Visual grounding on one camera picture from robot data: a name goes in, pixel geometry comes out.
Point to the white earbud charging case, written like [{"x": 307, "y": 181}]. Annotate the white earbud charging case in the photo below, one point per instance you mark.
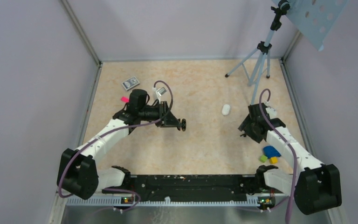
[{"x": 225, "y": 110}]

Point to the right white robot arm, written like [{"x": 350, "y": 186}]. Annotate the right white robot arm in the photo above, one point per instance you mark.
[{"x": 314, "y": 185}]

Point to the light blue tripod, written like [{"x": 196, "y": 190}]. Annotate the light blue tripod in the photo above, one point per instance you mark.
[{"x": 263, "y": 61}]

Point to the pink marker pen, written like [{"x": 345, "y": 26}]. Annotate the pink marker pen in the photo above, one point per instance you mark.
[{"x": 124, "y": 99}]

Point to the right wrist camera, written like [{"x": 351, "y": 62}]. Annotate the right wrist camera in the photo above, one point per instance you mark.
[{"x": 272, "y": 112}]

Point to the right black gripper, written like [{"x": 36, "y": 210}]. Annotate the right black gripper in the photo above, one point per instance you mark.
[{"x": 245, "y": 127}]

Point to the green cube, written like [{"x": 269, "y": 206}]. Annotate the green cube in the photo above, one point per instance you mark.
[{"x": 263, "y": 158}]

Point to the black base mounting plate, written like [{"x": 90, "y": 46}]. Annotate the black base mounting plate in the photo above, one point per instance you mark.
[{"x": 195, "y": 188}]

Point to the white cable duct rail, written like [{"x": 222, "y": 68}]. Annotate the white cable duct rail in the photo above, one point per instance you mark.
[{"x": 117, "y": 201}]

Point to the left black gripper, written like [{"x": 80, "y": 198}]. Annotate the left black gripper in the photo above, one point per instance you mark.
[{"x": 172, "y": 122}]

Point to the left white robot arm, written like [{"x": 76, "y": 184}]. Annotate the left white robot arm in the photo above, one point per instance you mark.
[{"x": 78, "y": 173}]

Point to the grey playing card box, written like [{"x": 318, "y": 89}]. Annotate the grey playing card box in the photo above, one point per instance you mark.
[{"x": 130, "y": 83}]

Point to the blue toy car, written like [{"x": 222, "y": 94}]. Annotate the blue toy car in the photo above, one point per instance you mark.
[{"x": 270, "y": 151}]

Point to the yellow cube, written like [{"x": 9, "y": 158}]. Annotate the yellow cube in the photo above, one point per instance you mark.
[{"x": 273, "y": 160}]

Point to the perforated blue metal panel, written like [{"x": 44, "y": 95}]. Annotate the perforated blue metal panel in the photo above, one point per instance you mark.
[{"x": 313, "y": 18}]

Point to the black earbud charging case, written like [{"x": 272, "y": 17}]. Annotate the black earbud charging case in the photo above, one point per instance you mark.
[{"x": 183, "y": 125}]

